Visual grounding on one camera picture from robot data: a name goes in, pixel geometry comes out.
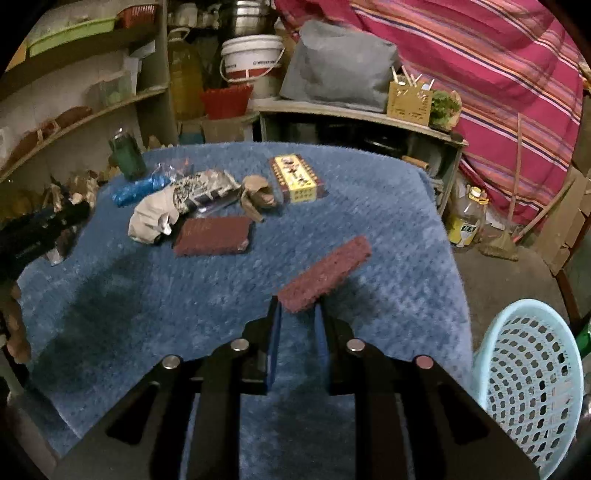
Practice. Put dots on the clear spice jar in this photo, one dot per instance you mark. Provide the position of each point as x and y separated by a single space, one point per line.
62 251

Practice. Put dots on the low wooden table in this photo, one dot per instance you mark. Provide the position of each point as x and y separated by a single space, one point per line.
323 113

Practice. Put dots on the green glass jar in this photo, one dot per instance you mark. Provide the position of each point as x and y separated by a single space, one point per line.
127 157

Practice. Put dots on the clear bottle with yellow cap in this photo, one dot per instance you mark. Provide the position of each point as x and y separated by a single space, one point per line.
466 221

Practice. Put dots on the red striped cloth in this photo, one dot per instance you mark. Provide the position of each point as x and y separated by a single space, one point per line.
485 69

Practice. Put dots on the blue plastic wrapper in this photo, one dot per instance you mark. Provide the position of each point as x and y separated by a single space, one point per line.
136 190

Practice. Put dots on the yellow patterned box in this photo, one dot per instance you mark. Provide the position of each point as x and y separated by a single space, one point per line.
298 177

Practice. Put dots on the small red basket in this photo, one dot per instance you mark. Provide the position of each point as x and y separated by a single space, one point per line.
136 14

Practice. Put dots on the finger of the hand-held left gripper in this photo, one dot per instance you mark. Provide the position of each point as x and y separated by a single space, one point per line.
69 217

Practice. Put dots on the white plastic bucket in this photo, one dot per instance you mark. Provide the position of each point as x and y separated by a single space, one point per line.
251 55

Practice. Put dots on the red plastic basket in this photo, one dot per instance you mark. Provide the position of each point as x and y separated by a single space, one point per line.
226 104

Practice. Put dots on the yellow utensil holder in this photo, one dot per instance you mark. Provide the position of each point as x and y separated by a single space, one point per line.
408 104

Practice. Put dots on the clear printed plastic wrapper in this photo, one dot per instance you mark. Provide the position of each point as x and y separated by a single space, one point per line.
173 168

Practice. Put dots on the silver patterned wrapper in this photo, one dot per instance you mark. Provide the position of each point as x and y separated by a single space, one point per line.
205 189

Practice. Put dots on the crumpled brown paper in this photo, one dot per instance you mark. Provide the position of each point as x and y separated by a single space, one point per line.
258 196

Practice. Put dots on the wooden shelf unit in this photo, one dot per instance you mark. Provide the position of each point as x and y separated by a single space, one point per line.
152 60

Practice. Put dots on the light blue plastic basket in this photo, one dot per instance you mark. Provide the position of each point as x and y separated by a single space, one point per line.
531 369

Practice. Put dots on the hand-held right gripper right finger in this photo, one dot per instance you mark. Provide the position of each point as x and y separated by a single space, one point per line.
320 341

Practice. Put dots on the steel pot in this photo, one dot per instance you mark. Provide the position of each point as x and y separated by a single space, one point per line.
249 18

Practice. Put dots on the grey cushion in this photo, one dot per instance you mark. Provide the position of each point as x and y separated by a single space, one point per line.
337 64

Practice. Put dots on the green plastic tray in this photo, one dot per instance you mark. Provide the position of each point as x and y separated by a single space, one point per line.
69 34

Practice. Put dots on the green leafy bundle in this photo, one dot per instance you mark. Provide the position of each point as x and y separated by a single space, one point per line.
445 108

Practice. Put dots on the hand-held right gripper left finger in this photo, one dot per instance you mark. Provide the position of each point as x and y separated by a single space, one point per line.
275 332

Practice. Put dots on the large oil jug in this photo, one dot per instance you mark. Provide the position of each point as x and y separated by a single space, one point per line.
184 78

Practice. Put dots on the crumpled white paper bag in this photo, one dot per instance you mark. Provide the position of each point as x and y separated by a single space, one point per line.
150 217

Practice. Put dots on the cardboard panels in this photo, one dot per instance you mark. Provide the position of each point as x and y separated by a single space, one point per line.
563 221

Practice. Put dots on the translucent plastic container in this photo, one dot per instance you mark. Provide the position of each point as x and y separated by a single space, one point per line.
111 87

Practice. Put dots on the person's left hand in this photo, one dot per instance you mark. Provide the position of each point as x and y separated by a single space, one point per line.
16 332

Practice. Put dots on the wooden broom stick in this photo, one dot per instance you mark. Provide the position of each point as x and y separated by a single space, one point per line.
501 249

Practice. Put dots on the maroon scouring pad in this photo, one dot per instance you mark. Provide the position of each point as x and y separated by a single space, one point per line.
323 277
212 235

